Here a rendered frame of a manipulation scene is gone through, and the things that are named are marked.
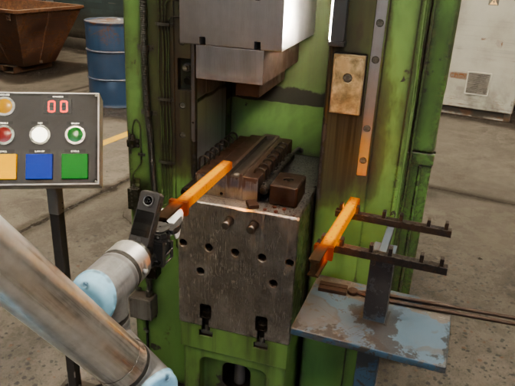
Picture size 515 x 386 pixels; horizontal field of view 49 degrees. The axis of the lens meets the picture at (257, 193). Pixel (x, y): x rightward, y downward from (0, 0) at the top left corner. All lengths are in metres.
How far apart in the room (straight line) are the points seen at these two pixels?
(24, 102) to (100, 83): 4.52
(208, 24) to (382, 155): 0.63
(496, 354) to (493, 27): 4.46
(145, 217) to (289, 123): 1.05
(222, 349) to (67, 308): 1.16
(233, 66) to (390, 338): 0.85
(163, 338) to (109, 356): 1.38
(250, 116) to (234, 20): 0.63
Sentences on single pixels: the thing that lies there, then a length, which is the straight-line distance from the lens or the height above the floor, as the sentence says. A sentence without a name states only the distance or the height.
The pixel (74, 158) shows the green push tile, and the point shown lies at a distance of 1.74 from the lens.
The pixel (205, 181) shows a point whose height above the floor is 1.06.
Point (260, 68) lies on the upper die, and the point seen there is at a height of 1.32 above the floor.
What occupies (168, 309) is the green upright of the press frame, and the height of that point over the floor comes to 0.35.
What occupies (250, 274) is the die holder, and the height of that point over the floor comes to 0.70.
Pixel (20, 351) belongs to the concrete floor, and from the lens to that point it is 2.70.
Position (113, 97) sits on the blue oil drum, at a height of 0.12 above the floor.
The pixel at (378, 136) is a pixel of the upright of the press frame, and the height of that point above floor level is 1.12.
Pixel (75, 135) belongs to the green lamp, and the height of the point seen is 1.09.
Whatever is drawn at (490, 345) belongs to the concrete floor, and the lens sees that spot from 2.88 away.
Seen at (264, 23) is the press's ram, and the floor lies 1.44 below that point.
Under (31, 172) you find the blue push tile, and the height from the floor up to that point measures 0.99.
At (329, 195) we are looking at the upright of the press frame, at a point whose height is 0.92.
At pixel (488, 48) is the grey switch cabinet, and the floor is 0.77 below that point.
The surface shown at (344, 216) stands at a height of 0.97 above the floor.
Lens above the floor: 1.61
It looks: 23 degrees down
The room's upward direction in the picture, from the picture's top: 3 degrees clockwise
